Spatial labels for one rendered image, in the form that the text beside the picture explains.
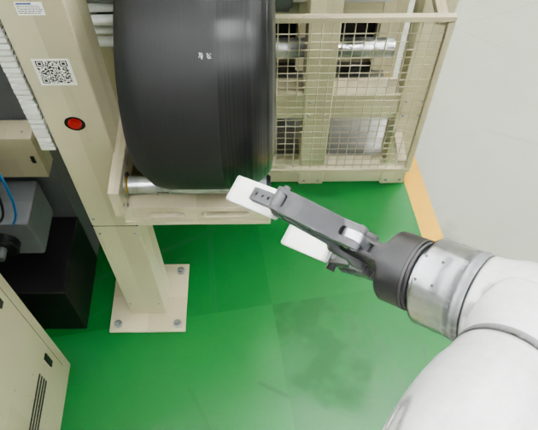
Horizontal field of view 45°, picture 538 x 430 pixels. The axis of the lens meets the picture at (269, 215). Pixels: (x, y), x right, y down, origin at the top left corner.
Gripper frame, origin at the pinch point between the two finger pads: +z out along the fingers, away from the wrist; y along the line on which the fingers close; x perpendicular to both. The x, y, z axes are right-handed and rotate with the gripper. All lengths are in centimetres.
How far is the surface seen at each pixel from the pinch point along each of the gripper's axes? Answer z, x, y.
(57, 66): 72, -14, -12
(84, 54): 68, -19, -13
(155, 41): 45, -22, -8
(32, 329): 105, 44, -71
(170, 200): 65, -4, -53
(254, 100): 31.4, -22.9, -23.3
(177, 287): 111, 14, -126
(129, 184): 71, -3, -44
